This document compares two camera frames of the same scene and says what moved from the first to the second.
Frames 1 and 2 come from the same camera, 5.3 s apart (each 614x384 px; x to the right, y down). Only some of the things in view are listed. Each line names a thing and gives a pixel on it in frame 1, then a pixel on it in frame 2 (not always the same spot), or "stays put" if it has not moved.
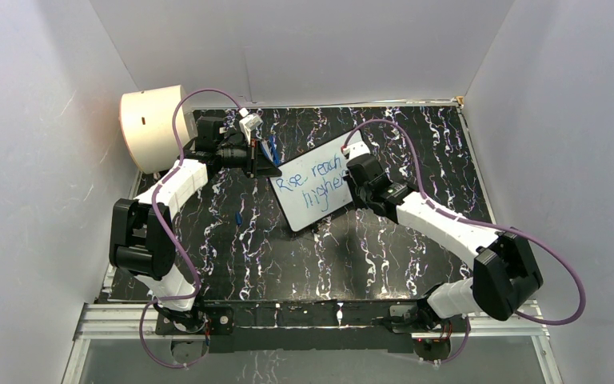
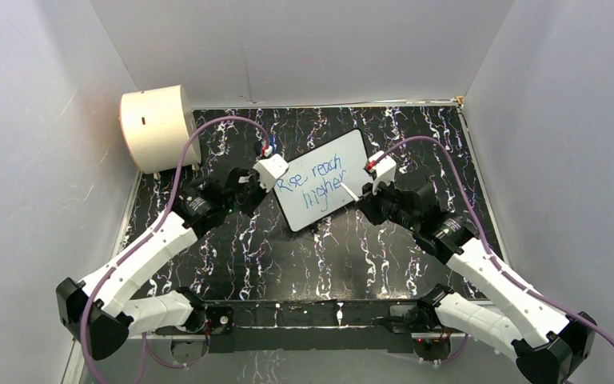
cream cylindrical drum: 147,117 stays put
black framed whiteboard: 311,185 stays put
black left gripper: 258,165 → 254,179
